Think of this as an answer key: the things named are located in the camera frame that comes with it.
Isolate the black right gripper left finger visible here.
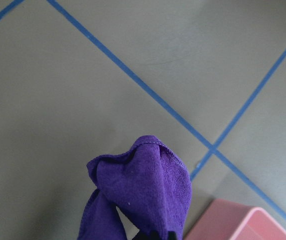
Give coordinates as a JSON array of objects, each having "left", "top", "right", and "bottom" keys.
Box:
[{"left": 135, "top": 231, "right": 161, "bottom": 240}]

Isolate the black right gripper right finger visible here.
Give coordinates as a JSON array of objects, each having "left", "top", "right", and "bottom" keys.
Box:
[{"left": 167, "top": 231, "right": 176, "bottom": 240}]

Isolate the purple cloth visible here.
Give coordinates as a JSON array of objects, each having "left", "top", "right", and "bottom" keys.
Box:
[{"left": 78, "top": 135, "right": 192, "bottom": 240}]

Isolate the pink plastic bin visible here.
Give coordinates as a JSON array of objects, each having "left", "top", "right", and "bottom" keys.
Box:
[{"left": 185, "top": 199, "right": 286, "bottom": 240}]

